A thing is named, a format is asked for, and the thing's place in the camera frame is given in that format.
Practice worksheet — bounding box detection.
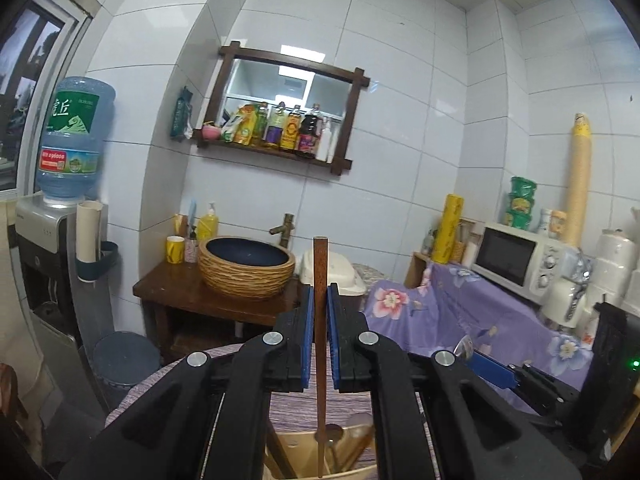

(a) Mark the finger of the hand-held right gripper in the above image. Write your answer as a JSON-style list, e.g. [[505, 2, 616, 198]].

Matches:
[[471, 351, 577, 417]]

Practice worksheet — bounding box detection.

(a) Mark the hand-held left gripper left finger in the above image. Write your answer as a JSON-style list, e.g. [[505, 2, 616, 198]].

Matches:
[[60, 285, 316, 480]]

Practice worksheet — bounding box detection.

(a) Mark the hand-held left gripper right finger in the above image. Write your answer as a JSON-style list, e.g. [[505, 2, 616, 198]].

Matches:
[[326, 283, 583, 480]]

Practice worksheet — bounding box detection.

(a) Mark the brown wooden chopstick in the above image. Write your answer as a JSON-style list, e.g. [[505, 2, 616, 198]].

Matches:
[[313, 236, 329, 478], [265, 420, 298, 478]]

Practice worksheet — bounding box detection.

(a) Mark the cream perforated utensil holder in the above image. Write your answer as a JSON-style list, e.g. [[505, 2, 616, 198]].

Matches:
[[262, 412, 381, 480]]

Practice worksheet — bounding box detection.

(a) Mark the striped purple tablecloth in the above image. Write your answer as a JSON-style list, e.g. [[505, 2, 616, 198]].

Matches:
[[102, 342, 441, 480]]

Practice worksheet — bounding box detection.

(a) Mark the white plastic tub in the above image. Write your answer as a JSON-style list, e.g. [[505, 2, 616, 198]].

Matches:
[[295, 249, 368, 296]]

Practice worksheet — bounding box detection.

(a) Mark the purple floral cloth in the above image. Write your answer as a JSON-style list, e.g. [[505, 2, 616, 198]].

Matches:
[[362, 260, 601, 406]]

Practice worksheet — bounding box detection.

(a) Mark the woven pattern wash basin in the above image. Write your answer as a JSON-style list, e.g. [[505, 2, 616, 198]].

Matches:
[[197, 236, 297, 301]]

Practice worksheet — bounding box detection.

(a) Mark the small wooden rack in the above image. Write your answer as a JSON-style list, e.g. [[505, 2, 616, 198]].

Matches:
[[404, 217, 483, 288]]

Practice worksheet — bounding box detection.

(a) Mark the bronze faucet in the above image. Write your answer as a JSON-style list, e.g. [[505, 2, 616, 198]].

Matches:
[[269, 213, 296, 250]]

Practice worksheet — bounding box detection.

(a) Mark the white microwave oven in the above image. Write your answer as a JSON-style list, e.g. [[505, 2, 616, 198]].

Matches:
[[470, 221, 583, 306]]

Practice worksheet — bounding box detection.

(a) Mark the white ceramic jar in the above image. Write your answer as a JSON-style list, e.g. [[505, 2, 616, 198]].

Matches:
[[595, 229, 640, 306]]

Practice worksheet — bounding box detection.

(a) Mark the yellow wrap roll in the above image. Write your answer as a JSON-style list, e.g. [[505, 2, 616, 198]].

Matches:
[[432, 193, 465, 264]]

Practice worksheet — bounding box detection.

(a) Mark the dark wooden washstand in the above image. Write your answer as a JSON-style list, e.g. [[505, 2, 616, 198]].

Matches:
[[132, 260, 306, 366]]

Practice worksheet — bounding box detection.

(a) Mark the yellow soap dispenser bottle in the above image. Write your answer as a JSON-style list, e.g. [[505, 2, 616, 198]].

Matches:
[[196, 202, 219, 243]]

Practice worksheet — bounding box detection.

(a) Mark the white printed cup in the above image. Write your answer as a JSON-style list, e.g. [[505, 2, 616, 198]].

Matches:
[[539, 208, 568, 238]]

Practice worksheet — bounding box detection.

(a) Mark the stack of green bowls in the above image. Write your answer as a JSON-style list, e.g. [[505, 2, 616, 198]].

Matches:
[[502, 176, 538, 231]]

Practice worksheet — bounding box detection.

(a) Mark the grey round trash bin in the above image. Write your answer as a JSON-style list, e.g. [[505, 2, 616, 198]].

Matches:
[[92, 331, 161, 393]]

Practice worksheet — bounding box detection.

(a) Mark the white plastic bottle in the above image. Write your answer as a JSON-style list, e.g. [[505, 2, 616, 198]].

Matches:
[[316, 116, 335, 162]]

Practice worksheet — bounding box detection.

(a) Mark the tall cream paper tube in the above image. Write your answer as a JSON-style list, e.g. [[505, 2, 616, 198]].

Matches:
[[562, 112, 593, 248]]

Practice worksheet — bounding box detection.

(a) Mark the dark soy sauce bottle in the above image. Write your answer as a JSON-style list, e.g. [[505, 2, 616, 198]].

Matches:
[[297, 104, 323, 157]]

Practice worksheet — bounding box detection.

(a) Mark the yellow label bottle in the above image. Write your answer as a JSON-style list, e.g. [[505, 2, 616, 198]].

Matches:
[[280, 105, 302, 152]]

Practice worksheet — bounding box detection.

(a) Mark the purple label bottle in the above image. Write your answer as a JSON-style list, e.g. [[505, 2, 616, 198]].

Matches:
[[265, 101, 287, 150]]

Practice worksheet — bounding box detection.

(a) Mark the dark blue cup holder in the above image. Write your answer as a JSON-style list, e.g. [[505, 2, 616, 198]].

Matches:
[[76, 241, 120, 282]]

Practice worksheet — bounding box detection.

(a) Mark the green glass bottle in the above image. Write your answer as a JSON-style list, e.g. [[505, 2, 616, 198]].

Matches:
[[256, 101, 270, 146]]

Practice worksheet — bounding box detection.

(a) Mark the yellow seasoning packet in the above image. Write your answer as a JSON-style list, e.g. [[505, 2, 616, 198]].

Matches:
[[220, 105, 258, 146]]

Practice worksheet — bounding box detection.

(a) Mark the wooden framed mirror shelf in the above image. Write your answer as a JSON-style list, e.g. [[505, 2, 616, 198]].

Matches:
[[196, 41, 372, 177]]

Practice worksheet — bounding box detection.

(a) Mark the green hanging packet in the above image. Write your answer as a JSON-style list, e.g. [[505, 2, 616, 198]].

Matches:
[[170, 87, 195, 142]]

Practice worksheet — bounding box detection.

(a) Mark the white water dispenser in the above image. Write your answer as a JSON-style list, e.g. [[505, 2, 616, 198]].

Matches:
[[14, 196, 111, 416]]

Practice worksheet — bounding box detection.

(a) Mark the dark wooden chair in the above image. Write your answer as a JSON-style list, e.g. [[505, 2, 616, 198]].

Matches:
[[0, 362, 31, 431]]

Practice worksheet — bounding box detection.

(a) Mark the blue water bottle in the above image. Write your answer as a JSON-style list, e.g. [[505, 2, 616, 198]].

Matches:
[[36, 76, 117, 208]]

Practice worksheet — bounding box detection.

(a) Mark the window with metal frame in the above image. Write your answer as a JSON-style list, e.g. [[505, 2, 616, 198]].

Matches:
[[0, 0, 96, 196]]

